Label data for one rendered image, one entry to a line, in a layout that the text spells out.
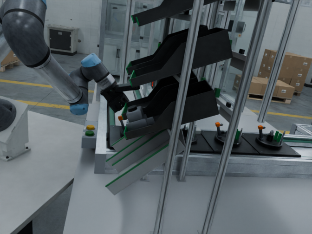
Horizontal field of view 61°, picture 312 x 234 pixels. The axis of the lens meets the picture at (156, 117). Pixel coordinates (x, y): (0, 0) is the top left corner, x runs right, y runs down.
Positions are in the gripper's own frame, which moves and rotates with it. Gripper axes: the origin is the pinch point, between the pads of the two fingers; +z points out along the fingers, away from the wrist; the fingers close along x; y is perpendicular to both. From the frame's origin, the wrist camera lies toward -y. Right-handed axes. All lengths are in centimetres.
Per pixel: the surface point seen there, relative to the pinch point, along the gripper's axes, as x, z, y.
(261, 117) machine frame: -60, 83, -69
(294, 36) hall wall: -725, 363, -481
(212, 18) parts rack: 21, -23, -46
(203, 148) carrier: 9.8, 29.7, -17.3
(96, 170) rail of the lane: 16.9, 4.0, 26.6
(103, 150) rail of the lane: 14.0, -1.0, 19.4
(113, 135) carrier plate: 0.7, 1.4, 15.1
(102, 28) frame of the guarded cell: -82, -38, -6
